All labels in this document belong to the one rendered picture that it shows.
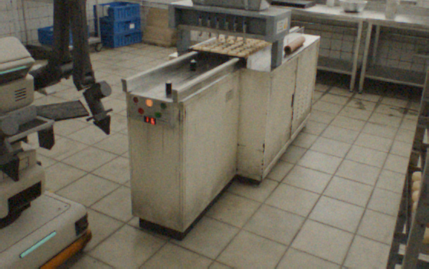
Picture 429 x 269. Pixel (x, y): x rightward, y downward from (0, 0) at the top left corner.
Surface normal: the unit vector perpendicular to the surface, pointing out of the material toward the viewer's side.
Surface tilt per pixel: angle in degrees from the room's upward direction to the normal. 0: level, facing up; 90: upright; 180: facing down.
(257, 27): 90
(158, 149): 90
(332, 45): 90
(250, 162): 90
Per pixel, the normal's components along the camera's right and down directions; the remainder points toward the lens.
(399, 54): -0.45, 0.28
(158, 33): -0.40, -0.11
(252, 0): -0.37, 0.66
